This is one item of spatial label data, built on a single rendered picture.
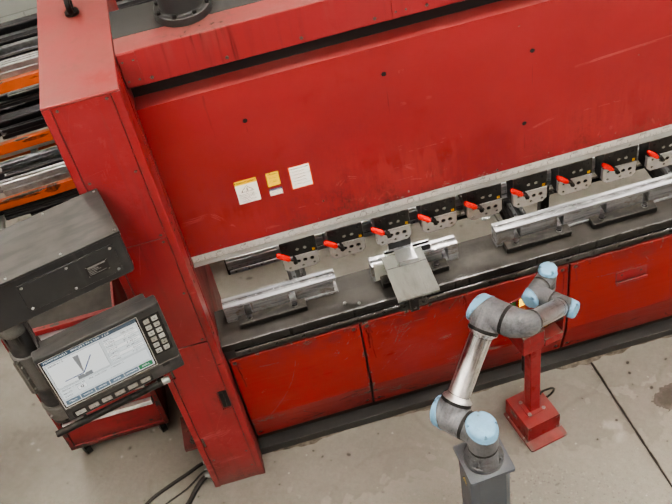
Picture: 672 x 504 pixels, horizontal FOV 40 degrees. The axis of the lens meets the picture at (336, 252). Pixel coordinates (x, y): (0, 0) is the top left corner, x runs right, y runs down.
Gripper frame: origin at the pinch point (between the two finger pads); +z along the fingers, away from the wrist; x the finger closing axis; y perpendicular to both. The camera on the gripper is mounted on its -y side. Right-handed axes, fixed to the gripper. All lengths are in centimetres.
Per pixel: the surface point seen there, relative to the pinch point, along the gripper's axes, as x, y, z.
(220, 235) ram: 113, 63, -61
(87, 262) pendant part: 161, 28, -112
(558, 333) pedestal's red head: -2.4, -6.5, 2.3
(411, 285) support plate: 48, 29, -24
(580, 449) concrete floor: -5, -30, 71
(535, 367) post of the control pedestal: 5.3, -3.5, 27.4
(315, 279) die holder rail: 80, 56, -19
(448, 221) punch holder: 22, 43, -36
